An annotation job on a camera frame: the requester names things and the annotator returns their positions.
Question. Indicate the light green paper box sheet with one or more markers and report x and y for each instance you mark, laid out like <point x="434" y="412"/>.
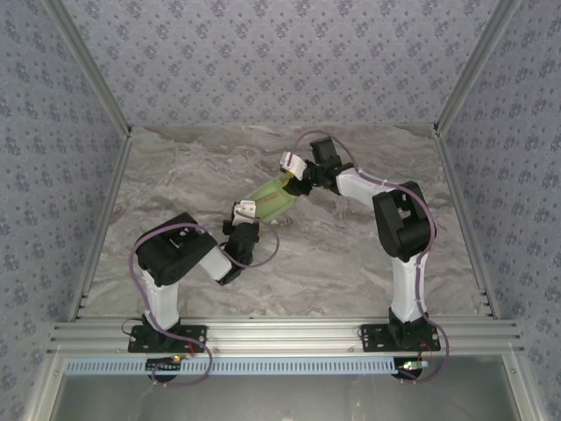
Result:
<point x="274" y="210"/>

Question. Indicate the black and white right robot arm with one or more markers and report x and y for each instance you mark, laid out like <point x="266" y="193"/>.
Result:
<point x="403" y="219"/>

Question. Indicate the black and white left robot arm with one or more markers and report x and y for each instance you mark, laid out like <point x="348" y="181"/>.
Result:
<point x="175" y="250"/>

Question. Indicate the small black circuit board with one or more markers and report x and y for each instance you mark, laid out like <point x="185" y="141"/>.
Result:
<point x="164" y="364"/>
<point x="412" y="366"/>

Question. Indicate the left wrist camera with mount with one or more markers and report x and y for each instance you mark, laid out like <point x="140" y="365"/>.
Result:
<point x="244" y="212"/>

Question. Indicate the aluminium table end rail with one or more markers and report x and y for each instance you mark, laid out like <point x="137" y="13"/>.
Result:
<point x="280" y="126"/>

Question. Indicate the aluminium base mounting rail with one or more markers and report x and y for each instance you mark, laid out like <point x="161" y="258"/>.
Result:
<point x="280" y="337"/>

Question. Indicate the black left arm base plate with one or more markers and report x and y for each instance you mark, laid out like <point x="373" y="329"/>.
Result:
<point x="193" y="340"/>

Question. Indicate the aluminium table side rail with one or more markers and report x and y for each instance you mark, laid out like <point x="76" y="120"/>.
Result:
<point x="451" y="175"/>
<point x="115" y="175"/>

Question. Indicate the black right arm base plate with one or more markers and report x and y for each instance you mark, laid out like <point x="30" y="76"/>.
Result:
<point x="374" y="340"/>

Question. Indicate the aluminium slanted frame post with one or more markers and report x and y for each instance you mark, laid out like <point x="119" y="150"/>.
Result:
<point x="92" y="66"/>
<point x="475" y="66"/>

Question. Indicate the aluminium lower frame rail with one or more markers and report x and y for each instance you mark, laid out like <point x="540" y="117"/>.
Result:
<point x="44" y="394"/>
<point x="523" y="394"/>

